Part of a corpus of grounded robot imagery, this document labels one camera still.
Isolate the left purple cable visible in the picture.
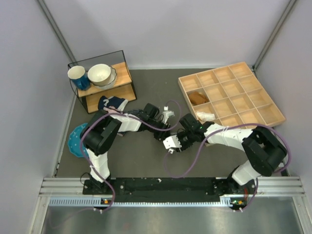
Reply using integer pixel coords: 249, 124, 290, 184
79, 99, 183, 213

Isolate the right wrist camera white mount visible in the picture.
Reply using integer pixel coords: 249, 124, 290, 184
163, 135, 182, 154

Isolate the striped navy garment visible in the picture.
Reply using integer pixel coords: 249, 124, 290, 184
123, 109, 146, 118

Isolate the white cable duct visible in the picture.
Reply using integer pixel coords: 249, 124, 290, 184
49, 197, 244, 207

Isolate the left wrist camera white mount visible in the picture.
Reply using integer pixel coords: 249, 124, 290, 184
162, 105, 175, 124

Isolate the pink garment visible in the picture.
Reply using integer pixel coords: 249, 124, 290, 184
103, 106, 123, 114

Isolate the navy patterned garment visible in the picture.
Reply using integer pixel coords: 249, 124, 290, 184
97, 96, 128, 111

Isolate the white rolled garment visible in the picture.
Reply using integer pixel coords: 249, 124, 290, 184
195, 111, 216, 122

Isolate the wooden compartment tray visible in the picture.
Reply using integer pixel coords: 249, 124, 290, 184
178, 62, 286, 127

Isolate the brown rolled garment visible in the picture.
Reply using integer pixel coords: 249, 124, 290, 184
188, 91, 209, 105

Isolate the black wire wooden shelf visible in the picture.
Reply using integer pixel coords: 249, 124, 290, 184
67, 50, 137, 114

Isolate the cream bowl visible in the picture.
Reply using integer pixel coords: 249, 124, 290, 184
87, 64, 112, 87

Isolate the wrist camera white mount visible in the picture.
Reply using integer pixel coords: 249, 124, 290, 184
162, 105, 175, 124
163, 135, 182, 154

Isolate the blue mug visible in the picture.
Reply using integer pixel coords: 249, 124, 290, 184
67, 65, 91, 91

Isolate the teal dotted plate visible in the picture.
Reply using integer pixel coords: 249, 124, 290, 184
67, 123, 87, 158

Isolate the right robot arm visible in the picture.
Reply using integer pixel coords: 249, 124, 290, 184
171, 114, 291, 193

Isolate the scalloped white plate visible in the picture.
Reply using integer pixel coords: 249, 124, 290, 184
95, 67, 117, 90

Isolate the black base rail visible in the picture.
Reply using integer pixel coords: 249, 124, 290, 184
82, 177, 256, 203

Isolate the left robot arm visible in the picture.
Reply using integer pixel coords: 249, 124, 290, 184
80, 103, 175, 194

